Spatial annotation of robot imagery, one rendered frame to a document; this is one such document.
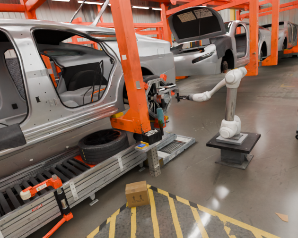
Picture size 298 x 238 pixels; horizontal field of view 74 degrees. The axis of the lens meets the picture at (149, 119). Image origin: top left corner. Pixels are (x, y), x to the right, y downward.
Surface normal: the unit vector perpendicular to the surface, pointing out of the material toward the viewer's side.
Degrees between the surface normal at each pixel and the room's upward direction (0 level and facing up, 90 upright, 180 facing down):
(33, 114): 91
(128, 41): 90
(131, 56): 90
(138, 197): 90
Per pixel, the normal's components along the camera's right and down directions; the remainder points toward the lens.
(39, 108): 0.71, 0.12
